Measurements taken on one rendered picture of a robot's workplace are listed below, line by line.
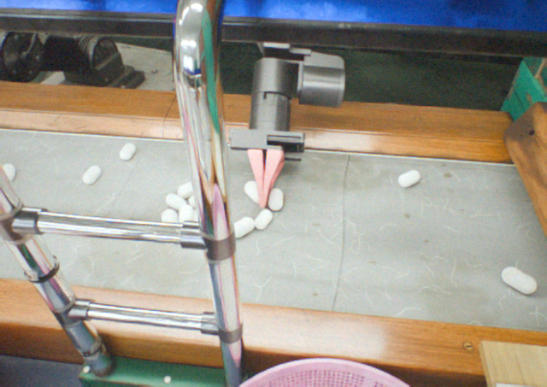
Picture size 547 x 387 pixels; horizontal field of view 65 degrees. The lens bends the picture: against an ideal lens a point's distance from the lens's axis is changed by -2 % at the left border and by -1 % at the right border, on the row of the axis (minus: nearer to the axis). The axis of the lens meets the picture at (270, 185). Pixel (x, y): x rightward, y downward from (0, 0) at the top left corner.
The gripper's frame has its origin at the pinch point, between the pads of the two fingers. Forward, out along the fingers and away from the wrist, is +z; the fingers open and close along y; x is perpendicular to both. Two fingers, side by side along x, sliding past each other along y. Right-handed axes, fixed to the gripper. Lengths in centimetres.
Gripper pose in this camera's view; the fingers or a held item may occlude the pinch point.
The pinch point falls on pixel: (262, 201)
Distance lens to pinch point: 59.7
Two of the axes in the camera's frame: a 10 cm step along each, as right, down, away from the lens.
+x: 0.6, 1.4, 9.9
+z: -0.8, 9.9, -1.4
